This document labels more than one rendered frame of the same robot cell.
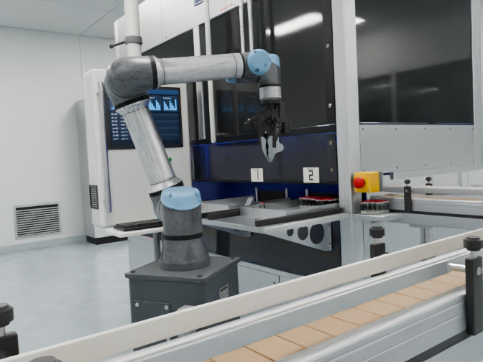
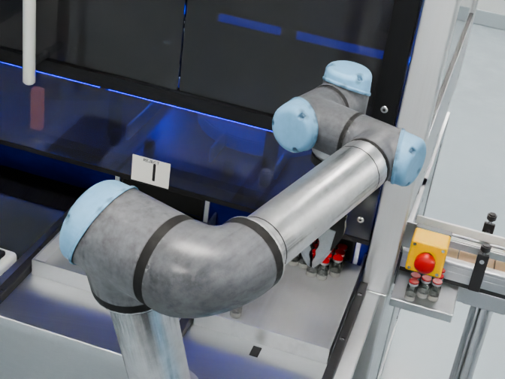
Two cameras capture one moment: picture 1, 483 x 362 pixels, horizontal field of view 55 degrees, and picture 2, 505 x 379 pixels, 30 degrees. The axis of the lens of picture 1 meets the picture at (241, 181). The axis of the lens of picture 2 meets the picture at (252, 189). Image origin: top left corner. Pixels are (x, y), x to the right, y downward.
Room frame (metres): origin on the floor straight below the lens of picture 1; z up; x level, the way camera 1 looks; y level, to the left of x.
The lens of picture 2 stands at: (0.63, 0.84, 1.99)
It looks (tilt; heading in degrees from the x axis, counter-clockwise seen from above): 30 degrees down; 321
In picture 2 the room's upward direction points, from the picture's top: 8 degrees clockwise
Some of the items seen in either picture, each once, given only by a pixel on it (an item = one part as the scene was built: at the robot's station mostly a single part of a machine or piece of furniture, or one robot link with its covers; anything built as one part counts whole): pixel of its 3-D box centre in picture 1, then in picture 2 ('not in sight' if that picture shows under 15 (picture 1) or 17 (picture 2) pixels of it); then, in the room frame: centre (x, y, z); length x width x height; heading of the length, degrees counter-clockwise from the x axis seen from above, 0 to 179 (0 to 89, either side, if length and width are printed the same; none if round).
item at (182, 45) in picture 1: (175, 90); not in sight; (2.68, 0.36, 1.51); 0.49 x 0.01 x 0.59; 37
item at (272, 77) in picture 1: (268, 71); (343, 100); (1.61, -0.11, 1.39); 0.09 x 0.08 x 0.11; 108
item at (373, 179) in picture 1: (367, 182); (428, 250); (1.63, -0.45, 1.00); 0.08 x 0.07 x 0.07; 127
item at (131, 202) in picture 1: (139, 144); not in sight; (2.36, 0.51, 1.19); 0.50 x 0.19 x 0.78; 125
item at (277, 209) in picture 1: (295, 208); (285, 286); (1.76, -0.20, 0.90); 0.34 x 0.26 x 0.04; 127
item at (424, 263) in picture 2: (359, 182); (424, 262); (1.61, -0.41, 1.00); 0.04 x 0.04 x 0.04; 37
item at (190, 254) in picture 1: (183, 248); not in sight; (1.37, 0.18, 0.84); 0.15 x 0.15 x 0.10
